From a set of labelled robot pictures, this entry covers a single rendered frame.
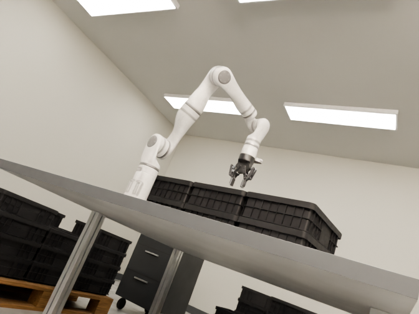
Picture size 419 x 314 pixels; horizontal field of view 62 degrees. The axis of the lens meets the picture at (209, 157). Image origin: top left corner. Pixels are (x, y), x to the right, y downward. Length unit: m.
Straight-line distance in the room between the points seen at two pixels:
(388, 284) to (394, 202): 4.31
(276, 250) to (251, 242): 0.07
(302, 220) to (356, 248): 3.65
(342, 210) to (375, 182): 0.58
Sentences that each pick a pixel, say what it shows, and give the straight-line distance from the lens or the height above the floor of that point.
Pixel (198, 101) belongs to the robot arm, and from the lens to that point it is 1.57.
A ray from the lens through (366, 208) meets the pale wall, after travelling 5.11.
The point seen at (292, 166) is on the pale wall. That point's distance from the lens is 5.48.
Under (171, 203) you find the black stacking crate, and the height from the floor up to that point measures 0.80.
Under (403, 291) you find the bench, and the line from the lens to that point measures 0.85.
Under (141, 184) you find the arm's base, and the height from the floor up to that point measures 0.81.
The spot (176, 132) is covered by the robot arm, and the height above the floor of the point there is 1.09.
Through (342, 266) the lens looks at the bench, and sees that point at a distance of 0.86.
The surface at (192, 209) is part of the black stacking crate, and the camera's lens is 1.58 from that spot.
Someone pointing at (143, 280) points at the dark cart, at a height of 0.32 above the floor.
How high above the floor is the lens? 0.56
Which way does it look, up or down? 18 degrees up
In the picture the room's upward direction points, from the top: 21 degrees clockwise
